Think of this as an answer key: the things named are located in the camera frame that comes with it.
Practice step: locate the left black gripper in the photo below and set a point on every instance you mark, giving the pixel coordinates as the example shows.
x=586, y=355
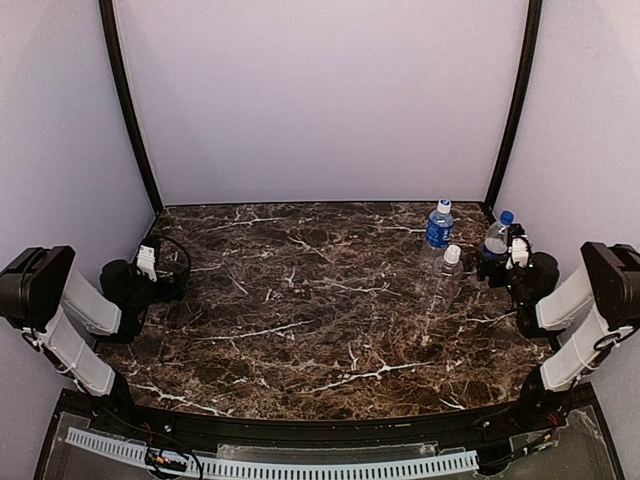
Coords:
x=163, y=273

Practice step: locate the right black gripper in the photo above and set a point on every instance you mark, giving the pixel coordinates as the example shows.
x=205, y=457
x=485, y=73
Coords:
x=498, y=264

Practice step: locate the blue cap pepsi bottle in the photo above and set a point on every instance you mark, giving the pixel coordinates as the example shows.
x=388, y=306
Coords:
x=495, y=243

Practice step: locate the white cap blue label bottle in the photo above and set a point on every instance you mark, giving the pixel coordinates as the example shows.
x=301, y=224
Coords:
x=437, y=235

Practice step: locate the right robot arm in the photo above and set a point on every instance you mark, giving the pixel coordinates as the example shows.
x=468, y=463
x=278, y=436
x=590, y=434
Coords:
x=597, y=306

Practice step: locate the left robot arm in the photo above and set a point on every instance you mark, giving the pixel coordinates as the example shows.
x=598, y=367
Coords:
x=45, y=296

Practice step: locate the clear unlabeled plastic bottle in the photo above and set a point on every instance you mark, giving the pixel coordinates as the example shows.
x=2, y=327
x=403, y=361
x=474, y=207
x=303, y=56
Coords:
x=446, y=274

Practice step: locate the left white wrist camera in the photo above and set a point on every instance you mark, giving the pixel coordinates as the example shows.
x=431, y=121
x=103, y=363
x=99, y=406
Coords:
x=146, y=262

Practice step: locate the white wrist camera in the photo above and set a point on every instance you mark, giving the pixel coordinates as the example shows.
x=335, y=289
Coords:
x=146, y=262
x=519, y=248

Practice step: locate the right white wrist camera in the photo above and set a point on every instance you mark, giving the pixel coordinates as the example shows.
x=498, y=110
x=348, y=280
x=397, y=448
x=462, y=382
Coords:
x=519, y=248

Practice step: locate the black front frame rail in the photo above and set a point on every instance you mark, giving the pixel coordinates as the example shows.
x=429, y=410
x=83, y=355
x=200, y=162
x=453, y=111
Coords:
x=320, y=425

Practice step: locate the white slotted cable duct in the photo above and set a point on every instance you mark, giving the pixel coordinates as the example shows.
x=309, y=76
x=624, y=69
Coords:
x=200, y=466

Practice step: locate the right black frame post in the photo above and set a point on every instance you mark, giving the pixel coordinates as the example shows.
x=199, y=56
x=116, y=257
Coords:
x=527, y=55

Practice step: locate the black frame post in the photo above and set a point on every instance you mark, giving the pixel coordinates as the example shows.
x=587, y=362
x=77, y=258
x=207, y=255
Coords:
x=527, y=55
x=119, y=75

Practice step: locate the left black frame post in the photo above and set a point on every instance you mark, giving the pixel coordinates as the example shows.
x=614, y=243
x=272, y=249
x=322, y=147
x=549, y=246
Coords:
x=119, y=75

